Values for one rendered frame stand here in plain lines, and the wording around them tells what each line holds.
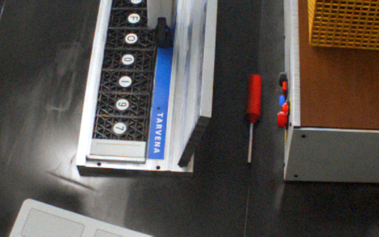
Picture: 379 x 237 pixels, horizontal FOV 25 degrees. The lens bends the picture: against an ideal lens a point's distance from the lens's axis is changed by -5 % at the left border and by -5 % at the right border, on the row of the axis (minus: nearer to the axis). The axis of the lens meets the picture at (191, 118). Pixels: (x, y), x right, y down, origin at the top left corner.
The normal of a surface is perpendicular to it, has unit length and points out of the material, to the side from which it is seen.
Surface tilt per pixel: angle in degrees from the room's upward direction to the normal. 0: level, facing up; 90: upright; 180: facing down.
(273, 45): 0
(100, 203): 0
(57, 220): 0
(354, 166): 90
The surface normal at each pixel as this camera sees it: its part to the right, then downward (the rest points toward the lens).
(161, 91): -0.02, -0.51
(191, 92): 0.22, -0.49
